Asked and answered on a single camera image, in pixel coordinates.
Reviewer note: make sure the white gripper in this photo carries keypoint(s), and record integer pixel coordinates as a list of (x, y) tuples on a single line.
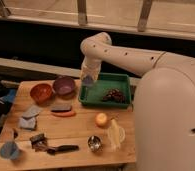
[(90, 66)]

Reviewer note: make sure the blue sponge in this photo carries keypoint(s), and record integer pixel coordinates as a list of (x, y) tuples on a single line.
[(88, 81)]

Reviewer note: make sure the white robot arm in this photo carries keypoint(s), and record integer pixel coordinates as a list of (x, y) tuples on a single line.
[(164, 101)]

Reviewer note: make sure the green plastic tray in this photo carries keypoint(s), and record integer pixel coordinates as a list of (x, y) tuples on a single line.
[(93, 96)]

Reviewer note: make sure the purple plastic bowl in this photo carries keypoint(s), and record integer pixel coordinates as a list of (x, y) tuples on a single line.
[(64, 85)]

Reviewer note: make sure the dark grape bunch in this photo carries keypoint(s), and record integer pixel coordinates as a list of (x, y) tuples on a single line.
[(114, 95)]

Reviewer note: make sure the yellow apple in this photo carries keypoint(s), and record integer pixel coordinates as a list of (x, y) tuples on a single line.
[(101, 119)]

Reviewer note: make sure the orange plastic bowl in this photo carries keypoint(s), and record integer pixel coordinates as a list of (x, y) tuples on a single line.
[(40, 93)]

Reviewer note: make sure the yellow banana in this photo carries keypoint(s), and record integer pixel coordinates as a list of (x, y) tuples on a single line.
[(114, 129)]

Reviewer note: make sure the clear glass mug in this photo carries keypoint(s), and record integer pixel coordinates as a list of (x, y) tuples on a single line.
[(121, 134)]

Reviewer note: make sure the grey cloth piece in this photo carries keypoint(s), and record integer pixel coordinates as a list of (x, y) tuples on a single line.
[(32, 111)]

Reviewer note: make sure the small metal cup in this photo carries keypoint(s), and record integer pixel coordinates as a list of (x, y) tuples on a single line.
[(94, 143)]

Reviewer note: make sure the grey folded cloth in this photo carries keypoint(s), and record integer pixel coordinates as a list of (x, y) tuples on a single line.
[(29, 124)]

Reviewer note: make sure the blue object at table edge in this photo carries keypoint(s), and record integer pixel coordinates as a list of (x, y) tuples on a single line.
[(10, 96)]

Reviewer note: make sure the small brown block toy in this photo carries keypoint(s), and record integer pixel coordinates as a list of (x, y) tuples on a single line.
[(38, 141)]

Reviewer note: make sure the blue plastic cup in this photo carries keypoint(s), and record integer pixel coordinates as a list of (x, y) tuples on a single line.
[(10, 150)]

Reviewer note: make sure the black handled tool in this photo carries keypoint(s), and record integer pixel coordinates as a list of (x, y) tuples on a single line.
[(62, 148)]

